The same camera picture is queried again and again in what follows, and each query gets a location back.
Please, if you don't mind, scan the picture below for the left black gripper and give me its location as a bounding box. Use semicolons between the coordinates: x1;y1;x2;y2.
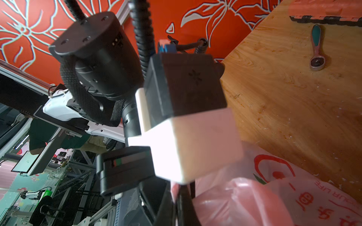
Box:
96;146;167;220

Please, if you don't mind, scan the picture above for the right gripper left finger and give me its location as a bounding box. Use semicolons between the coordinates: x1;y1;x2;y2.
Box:
154;182;178;226

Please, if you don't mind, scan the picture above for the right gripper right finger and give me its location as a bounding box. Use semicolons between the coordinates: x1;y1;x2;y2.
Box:
176;185;201;226

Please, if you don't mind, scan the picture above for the pink plastic bag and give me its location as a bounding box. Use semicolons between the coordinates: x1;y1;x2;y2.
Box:
166;142;362;226

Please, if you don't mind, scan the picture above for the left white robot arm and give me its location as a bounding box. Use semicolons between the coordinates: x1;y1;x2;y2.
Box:
49;1;169;226

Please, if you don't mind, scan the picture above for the left black round stand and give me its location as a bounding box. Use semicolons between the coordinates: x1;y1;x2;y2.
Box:
167;35;225;79

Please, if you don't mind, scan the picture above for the orange plastic tool case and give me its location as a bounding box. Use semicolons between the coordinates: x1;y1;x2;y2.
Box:
288;0;362;27

